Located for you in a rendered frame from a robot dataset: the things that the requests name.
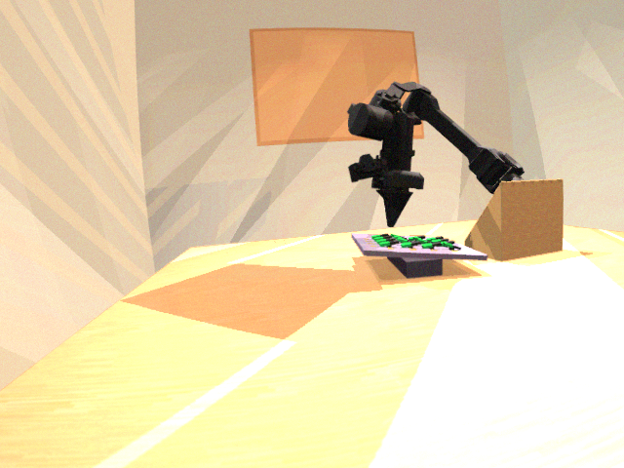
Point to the pale lavender switch panel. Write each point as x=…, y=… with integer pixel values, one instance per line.
x=415, y=256

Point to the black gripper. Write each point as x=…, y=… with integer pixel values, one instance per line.
x=394, y=186

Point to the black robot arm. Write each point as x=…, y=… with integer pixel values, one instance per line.
x=380, y=120

